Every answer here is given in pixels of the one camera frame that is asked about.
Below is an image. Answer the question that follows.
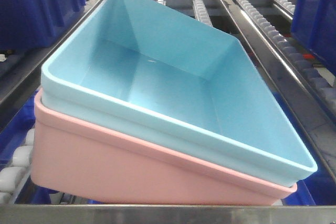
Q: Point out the light blue plastic box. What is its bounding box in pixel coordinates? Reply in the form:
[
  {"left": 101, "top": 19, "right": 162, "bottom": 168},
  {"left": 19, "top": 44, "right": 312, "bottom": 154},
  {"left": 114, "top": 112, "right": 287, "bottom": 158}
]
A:
[{"left": 41, "top": 0, "right": 318, "bottom": 187}]

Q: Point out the pink plastic box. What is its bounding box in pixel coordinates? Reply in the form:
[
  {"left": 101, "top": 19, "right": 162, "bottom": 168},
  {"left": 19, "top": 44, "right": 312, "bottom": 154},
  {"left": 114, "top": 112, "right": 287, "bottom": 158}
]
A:
[{"left": 31, "top": 91, "right": 297, "bottom": 206}]

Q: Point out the dark blue crate shelf left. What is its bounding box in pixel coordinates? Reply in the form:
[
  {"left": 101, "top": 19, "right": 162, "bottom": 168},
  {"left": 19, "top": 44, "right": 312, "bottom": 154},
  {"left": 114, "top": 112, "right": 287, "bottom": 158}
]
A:
[{"left": 1, "top": 0, "right": 86, "bottom": 50}]

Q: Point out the dark blue crate shelf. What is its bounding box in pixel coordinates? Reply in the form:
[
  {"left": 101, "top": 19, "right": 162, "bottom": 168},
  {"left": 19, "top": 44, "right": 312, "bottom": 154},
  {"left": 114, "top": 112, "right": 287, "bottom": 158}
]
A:
[
  {"left": 291, "top": 0, "right": 335, "bottom": 73},
  {"left": 1, "top": 0, "right": 86, "bottom": 50}
]

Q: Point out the dark blue crate shelf right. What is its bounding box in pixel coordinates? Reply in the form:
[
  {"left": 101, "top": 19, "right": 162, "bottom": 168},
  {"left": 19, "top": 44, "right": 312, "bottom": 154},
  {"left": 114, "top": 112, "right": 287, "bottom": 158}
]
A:
[{"left": 291, "top": 0, "right": 335, "bottom": 73}]

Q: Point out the grey roller track far right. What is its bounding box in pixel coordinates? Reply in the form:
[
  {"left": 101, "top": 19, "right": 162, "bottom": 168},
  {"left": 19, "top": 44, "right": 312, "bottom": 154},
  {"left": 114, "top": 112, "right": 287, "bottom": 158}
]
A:
[{"left": 236, "top": 0, "right": 335, "bottom": 112}]

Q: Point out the white roller track left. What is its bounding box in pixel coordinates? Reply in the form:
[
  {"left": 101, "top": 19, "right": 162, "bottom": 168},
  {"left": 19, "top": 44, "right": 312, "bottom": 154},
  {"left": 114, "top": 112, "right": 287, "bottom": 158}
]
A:
[{"left": 1, "top": 128, "right": 35, "bottom": 204}]

